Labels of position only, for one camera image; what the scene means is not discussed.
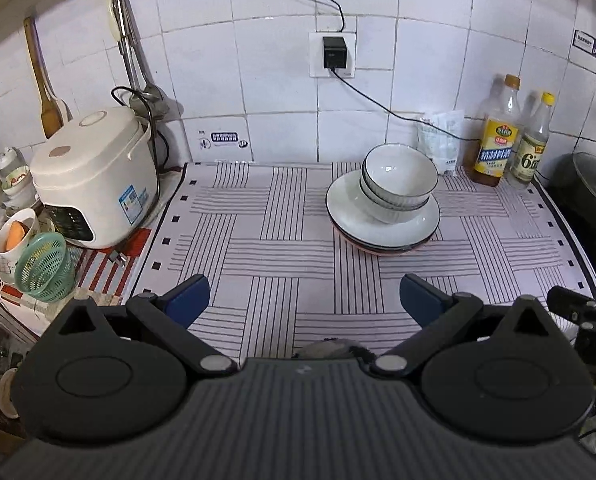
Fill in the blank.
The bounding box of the small white wall sticker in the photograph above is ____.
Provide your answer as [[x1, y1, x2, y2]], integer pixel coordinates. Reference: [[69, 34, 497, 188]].
[[198, 130, 251, 150]]

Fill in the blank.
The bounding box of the white ribbed bowl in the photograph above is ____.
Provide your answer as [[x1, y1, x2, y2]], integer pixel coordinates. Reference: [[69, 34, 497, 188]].
[[359, 175, 431, 212], [360, 187, 429, 225], [362, 143, 439, 206]]

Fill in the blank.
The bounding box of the wooden spatula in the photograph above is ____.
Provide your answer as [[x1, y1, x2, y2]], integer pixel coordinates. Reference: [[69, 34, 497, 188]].
[[24, 16, 64, 139]]

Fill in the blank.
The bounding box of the pink rabbit print plate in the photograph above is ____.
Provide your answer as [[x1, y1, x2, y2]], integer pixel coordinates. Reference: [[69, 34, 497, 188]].
[[334, 225, 433, 258]]

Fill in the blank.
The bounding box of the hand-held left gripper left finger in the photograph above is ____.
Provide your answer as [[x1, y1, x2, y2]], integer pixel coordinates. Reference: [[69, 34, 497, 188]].
[[42, 274, 239, 375]]

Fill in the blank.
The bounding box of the black power adapter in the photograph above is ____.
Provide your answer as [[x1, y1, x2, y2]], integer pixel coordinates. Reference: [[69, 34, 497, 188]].
[[322, 36, 347, 71]]

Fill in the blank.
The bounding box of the green plastic basket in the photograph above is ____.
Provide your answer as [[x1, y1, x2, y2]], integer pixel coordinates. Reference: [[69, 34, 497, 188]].
[[15, 232, 76, 303]]

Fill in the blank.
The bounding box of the white plastic bag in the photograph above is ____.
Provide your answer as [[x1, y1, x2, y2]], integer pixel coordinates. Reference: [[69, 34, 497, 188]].
[[417, 109, 465, 177]]

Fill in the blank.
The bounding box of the orange cap cooking wine bottle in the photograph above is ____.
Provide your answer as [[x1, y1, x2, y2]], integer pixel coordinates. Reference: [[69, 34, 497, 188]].
[[473, 74, 522, 188]]

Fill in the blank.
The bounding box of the yellow cap vinegar bottle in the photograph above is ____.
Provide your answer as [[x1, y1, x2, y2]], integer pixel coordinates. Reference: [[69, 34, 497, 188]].
[[508, 91, 556, 191]]

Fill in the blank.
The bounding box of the white wall socket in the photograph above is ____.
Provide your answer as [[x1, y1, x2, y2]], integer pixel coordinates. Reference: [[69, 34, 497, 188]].
[[309, 30, 357, 79]]

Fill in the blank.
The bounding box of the small printed jar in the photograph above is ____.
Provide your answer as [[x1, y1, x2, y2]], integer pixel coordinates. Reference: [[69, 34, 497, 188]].
[[0, 147, 37, 211]]

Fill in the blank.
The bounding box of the red striped cloth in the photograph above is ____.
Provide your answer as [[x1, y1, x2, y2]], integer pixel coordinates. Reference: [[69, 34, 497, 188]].
[[0, 227, 153, 306]]

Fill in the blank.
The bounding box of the orange carrot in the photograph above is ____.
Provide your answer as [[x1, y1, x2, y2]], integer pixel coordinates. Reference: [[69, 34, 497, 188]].
[[5, 220, 28, 251]]

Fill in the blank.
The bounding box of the white rice cooker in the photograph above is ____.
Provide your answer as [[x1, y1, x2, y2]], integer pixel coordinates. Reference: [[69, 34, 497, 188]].
[[29, 85, 171, 250]]

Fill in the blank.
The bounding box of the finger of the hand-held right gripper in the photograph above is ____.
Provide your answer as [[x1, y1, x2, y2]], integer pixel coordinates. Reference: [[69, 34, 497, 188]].
[[547, 285, 596, 323]]

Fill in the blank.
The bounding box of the white sun print plate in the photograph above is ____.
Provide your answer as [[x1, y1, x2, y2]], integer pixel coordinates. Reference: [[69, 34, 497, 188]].
[[326, 170, 441, 242]]

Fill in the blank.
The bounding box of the black pot with wooden handle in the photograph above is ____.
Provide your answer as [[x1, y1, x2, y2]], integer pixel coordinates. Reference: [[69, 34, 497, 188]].
[[548, 152, 596, 281]]

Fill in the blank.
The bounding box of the striped tablecloth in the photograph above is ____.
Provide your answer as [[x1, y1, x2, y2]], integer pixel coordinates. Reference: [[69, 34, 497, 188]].
[[138, 160, 596, 361]]

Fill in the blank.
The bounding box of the white handled utensil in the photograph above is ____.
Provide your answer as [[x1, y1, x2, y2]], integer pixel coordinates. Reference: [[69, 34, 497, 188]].
[[104, 0, 124, 44]]

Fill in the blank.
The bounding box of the metal ladle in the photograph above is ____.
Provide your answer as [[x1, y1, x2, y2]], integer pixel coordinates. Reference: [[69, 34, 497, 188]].
[[112, 0, 171, 117]]

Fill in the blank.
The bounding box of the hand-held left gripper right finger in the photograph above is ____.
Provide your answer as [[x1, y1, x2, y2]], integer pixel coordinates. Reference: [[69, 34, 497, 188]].
[[369, 274, 576, 378]]

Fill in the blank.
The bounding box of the glass pot lid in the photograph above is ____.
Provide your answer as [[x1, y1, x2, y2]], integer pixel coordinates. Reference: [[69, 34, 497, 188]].
[[570, 152, 596, 221]]

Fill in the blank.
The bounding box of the white printed cup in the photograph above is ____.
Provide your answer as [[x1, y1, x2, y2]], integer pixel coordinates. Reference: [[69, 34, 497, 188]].
[[0, 207, 41, 286]]

